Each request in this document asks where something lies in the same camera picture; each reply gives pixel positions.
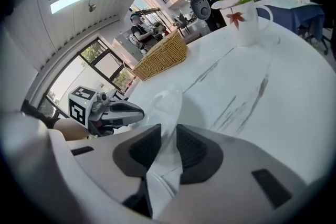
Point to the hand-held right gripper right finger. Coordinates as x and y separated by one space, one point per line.
236 165

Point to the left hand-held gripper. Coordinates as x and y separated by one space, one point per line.
78 107

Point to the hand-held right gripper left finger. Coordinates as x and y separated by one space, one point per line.
105 165

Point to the clear glass plate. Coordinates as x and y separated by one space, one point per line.
168 112

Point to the person's left forearm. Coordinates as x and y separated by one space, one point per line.
71 129

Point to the black framed window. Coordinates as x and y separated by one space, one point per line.
105 65

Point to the woven wicker basket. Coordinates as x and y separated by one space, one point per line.
162 56

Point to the grey round device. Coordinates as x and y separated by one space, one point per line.
201 6

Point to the white leaf print pitcher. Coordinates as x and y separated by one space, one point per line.
246 26

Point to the blue cloth covered table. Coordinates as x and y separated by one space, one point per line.
294 11

